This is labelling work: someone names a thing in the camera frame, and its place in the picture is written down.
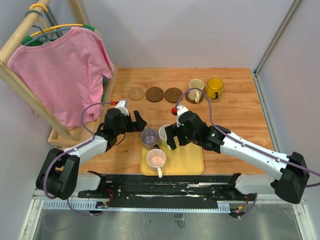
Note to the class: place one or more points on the cream white mug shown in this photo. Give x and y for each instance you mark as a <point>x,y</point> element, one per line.
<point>196,84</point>

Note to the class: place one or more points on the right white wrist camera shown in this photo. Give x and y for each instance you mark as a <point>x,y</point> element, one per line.
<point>181,109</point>

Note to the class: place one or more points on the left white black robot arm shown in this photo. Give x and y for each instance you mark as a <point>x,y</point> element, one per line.
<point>59,176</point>

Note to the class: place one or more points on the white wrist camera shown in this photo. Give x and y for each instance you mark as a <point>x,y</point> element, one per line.
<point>122,105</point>
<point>181,109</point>

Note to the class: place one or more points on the aluminium frame rail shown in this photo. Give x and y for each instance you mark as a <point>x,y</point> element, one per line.
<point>293,9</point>

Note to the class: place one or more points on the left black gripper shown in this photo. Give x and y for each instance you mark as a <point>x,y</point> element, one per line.
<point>138,126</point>

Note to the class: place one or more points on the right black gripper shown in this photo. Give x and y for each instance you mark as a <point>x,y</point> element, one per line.
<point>172,131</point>

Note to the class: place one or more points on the yellow plastic tray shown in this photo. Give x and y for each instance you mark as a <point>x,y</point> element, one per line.
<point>184,160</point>

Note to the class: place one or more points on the brown wooden coaster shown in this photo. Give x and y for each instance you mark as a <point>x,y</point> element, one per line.
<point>154,94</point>
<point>172,95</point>
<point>194,96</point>

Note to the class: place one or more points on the pink t-shirt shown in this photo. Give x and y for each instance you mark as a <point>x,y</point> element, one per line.
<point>66,75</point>

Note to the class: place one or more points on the yellow green hanger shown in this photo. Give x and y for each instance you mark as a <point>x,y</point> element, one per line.
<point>62,26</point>

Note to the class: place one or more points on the yellow transparent cup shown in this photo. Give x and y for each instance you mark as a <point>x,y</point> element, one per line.
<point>214,88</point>

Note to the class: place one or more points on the woven rattan coaster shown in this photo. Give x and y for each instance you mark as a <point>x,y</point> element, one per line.
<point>212,100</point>
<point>136,93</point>

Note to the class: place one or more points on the grey purple cup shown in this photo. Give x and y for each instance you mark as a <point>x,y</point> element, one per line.
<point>149,138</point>

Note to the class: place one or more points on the grey hanger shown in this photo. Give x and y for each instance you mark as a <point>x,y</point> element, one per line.
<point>44,35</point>

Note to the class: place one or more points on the white slotted cable duct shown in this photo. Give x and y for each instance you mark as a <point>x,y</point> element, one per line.
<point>91,205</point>

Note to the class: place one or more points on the pink white mug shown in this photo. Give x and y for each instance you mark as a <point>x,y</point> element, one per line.
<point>156,159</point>

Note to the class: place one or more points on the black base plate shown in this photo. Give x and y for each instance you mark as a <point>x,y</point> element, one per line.
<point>179,191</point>

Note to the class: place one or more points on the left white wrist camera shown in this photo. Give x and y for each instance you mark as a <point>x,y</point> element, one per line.
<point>122,105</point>

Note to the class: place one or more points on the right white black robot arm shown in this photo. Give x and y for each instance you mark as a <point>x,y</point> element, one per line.
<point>286,175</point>

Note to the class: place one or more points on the white cup green handle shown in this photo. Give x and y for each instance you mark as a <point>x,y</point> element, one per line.
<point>163,137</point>

